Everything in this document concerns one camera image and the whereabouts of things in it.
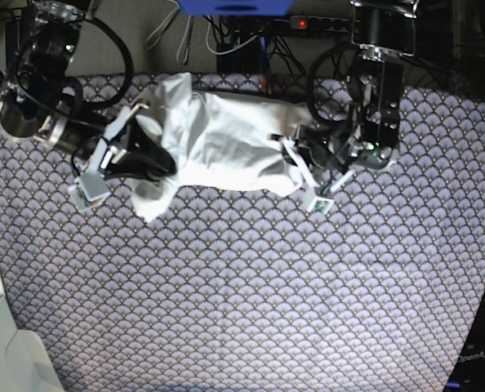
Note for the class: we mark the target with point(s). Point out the black power strip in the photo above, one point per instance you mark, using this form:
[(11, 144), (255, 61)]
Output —
[(319, 24)]

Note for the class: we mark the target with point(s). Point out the patterned purple tablecloth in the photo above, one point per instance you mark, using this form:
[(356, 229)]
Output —
[(248, 291)]

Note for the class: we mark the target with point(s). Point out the white plastic bin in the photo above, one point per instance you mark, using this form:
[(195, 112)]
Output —
[(24, 362)]

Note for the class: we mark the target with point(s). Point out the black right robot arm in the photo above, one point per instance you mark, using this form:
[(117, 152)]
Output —
[(39, 101)]

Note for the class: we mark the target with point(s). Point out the black box under table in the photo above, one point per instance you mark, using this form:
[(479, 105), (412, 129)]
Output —
[(248, 60)]

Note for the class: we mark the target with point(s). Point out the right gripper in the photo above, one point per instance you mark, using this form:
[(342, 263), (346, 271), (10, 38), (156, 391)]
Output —
[(122, 149)]

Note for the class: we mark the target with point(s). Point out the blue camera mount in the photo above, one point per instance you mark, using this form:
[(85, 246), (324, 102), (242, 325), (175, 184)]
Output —
[(235, 7)]

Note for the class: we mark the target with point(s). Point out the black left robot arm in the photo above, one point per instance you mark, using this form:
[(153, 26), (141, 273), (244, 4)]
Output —
[(382, 32)]

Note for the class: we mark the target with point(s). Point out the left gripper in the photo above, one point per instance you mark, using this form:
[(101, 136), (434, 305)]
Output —
[(327, 158)]

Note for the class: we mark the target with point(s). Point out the red black table clamp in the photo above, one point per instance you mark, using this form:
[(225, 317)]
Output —
[(267, 86)]

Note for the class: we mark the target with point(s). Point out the white T-shirt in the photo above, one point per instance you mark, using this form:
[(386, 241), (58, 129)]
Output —
[(228, 141)]

